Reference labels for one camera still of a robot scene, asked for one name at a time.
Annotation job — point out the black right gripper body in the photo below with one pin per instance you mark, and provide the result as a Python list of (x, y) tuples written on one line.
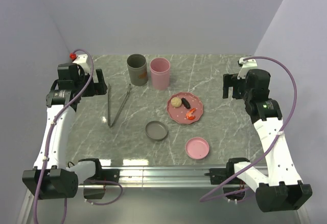
[(239, 86)]

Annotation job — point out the metal tongs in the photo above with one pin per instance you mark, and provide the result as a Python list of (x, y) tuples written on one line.
[(113, 111)]

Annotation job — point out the black sea cucumber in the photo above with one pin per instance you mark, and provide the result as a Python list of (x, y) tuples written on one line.
[(185, 103)]

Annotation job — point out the red shrimp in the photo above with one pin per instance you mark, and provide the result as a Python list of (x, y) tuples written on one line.
[(189, 114)]

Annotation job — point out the round steamed bun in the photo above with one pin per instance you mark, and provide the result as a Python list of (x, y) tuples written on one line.
[(176, 102)]

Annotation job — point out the grey round lid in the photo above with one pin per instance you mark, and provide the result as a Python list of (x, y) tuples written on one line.
[(156, 130)]

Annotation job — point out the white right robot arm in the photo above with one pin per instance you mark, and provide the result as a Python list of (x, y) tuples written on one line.
[(282, 189)]

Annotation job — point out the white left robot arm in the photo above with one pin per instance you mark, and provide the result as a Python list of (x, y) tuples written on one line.
[(50, 178)]

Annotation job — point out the grey lunch box cup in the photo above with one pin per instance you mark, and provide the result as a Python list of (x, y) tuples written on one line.
[(137, 68)]

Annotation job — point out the pink lunch box cup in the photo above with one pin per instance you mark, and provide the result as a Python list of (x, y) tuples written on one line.
[(160, 73)]

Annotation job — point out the pink dotted plate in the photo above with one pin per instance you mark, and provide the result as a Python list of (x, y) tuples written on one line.
[(182, 114)]

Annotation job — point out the pink round lid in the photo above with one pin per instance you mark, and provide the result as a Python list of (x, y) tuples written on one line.
[(197, 148)]

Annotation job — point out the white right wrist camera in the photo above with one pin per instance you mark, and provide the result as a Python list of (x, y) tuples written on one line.
[(246, 65)]

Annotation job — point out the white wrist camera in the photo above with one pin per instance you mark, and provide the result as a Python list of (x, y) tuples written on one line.
[(84, 61), (246, 65)]

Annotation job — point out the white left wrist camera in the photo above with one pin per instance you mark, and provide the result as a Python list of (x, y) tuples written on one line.
[(84, 61)]

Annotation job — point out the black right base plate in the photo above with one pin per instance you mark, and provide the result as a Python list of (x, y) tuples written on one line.
[(217, 175)]

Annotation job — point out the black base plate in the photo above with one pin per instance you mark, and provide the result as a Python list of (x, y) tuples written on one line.
[(111, 175), (217, 175)]

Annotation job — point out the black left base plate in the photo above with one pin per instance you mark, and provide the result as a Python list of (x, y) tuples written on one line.
[(111, 175)]

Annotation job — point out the aluminium mounting rail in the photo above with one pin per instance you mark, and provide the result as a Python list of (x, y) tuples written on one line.
[(165, 177)]

